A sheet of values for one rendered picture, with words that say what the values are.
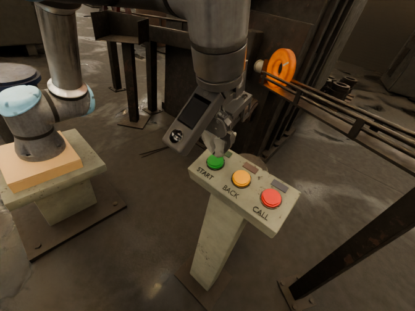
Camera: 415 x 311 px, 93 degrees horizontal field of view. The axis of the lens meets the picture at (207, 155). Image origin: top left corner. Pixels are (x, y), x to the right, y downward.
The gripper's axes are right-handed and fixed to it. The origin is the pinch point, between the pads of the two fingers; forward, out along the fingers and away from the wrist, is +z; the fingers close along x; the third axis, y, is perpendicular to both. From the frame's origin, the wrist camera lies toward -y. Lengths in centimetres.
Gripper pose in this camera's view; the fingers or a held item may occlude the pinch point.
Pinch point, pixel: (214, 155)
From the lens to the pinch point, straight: 45.2
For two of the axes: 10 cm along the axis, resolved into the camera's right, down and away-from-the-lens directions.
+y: 6.4, -6.5, 4.0
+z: 0.7, 5.7, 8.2
